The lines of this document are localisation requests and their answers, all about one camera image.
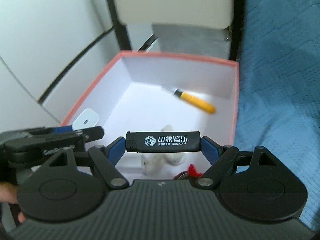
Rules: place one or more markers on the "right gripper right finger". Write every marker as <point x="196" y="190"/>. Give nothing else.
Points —
<point x="221" y="159"/>

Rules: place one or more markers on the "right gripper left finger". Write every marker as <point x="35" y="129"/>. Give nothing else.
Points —
<point x="105" y="159"/>

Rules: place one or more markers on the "red lion figurine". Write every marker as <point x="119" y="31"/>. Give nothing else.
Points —
<point x="190" y="174"/>

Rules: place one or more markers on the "white usb charger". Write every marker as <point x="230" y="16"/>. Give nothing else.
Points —
<point x="87" y="119"/>

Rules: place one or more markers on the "white fluffy hair clip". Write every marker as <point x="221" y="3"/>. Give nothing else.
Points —
<point x="153" y="163"/>

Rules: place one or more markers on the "black lighter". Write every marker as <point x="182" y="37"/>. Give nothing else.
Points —
<point x="163" y="142"/>

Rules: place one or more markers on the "yellow handled screwdriver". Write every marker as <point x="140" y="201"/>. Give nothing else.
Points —
<point x="191" y="99"/>

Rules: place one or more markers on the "person's left hand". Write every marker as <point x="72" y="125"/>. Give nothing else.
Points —
<point x="8" y="193"/>

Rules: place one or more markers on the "pink cardboard box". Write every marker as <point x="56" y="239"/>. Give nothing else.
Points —
<point x="128" y="96"/>

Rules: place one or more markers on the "blue textured sofa cover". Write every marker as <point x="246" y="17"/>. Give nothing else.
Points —
<point x="279" y="89"/>

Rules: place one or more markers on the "cream chair backrest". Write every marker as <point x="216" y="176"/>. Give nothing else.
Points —
<point x="216" y="14"/>

